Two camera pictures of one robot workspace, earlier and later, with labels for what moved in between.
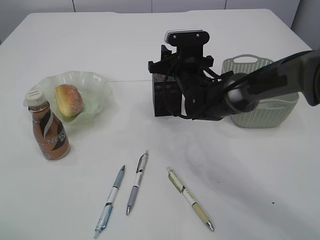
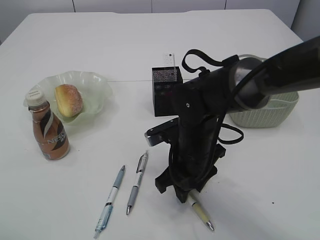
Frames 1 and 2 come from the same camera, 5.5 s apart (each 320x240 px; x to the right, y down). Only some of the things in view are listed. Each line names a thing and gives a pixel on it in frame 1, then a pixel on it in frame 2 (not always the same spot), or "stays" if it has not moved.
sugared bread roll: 69,99 stays
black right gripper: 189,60 → 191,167
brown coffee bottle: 51,137 stays
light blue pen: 108,206 stays
